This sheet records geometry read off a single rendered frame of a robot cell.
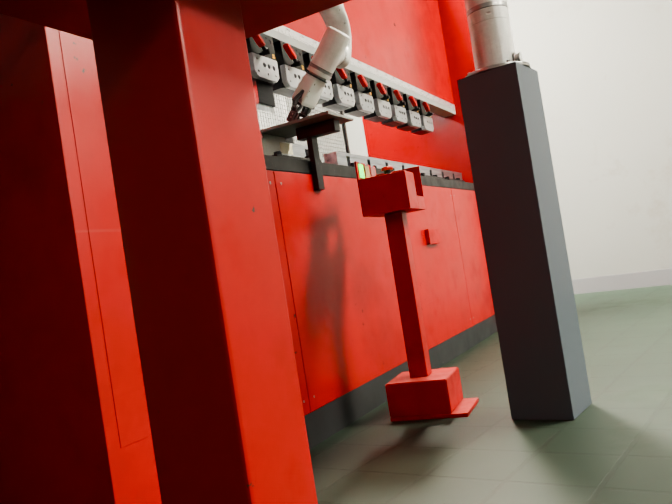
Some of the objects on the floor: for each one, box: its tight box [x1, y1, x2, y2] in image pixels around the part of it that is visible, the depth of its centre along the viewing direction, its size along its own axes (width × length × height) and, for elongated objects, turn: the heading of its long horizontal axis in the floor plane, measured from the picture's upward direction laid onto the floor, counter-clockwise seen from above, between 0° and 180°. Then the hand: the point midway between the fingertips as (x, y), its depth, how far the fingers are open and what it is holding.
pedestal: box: [0, 0, 351, 504], centre depth 36 cm, size 20×25×83 cm
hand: (296, 118), depth 225 cm, fingers open, 5 cm apart
